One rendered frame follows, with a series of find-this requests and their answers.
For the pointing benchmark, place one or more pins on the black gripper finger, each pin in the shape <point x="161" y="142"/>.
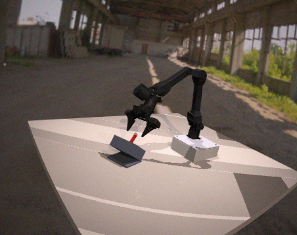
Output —
<point x="148" y="129"/>
<point x="130" y="122"/>

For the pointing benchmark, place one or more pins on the red peg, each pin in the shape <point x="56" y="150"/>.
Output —
<point x="133" y="137"/>

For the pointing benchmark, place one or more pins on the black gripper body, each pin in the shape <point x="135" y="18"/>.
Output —
<point x="147" y="118"/>

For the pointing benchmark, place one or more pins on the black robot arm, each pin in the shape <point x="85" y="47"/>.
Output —
<point x="163" y="87"/>

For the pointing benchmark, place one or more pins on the grey sloped panel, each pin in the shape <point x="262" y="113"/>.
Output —
<point x="130" y="154"/>

